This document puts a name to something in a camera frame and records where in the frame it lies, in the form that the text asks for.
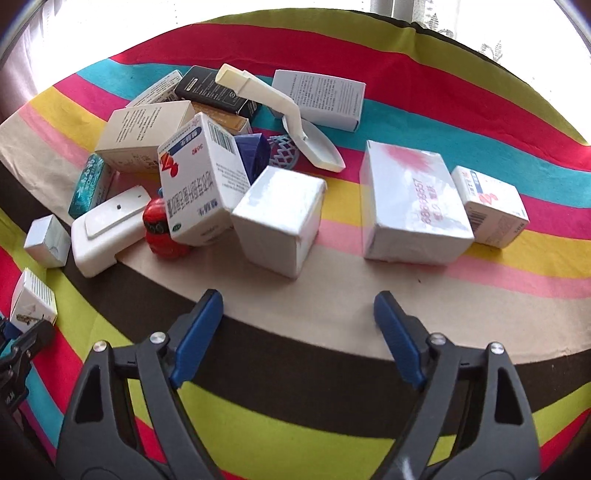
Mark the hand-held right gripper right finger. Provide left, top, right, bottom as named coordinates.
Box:
left=372, top=291, right=542, bottom=480

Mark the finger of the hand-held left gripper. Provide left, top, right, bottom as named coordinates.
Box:
left=0, top=322, right=55, bottom=370

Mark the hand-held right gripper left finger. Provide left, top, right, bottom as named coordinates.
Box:
left=55, top=290, right=232, bottom=480

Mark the small white pictured box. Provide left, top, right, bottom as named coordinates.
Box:
left=9, top=268, right=58, bottom=326

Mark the small plain white box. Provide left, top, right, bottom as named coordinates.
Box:
left=23, top=215, right=72, bottom=268

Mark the red toy car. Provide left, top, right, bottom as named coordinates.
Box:
left=142, top=187, right=192, bottom=260

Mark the white plastic case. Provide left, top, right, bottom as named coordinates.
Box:
left=70, top=185, right=153, bottom=278

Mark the large white box pink print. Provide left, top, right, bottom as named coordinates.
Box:
left=359, top=140, right=476, bottom=266

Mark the plain white cube box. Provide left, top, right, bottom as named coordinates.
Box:
left=230, top=165, right=328, bottom=279

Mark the white blue barcode medicine box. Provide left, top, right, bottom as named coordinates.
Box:
left=157, top=112, right=252, bottom=247

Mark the teal patterned box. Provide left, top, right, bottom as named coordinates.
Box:
left=68, top=153, right=116, bottom=220

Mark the small white medicine box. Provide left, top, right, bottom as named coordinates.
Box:
left=450, top=165, right=530, bottom=250

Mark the light blue lattice toy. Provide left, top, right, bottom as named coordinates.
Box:
left=268, top=134, right=301, bottom=169

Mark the beige cardboard box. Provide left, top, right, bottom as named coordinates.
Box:
left=95, top=100, right=197, bottom=174

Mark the brown gold box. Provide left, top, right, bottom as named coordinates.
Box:
left=191, top=102, right=252, bottom=137

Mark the black printed box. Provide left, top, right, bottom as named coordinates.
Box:
left=174, top=65, right=263, bottom=121

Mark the cream plastic scoop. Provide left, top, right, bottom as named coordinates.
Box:
left=215, top=63, right=346, bottom=174

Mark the slim white printed box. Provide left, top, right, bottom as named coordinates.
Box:
left=126, top=69, right=184, bottom=109

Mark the grey white box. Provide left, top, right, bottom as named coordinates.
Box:
left=271, top=69, right=367, bottom=133

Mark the striped colourful blanket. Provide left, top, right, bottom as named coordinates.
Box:
left=0, top=9, right=591, bottom=480

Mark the mauve drape curtain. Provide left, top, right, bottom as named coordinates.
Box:
left=0, top=0, right=47, bottom=121

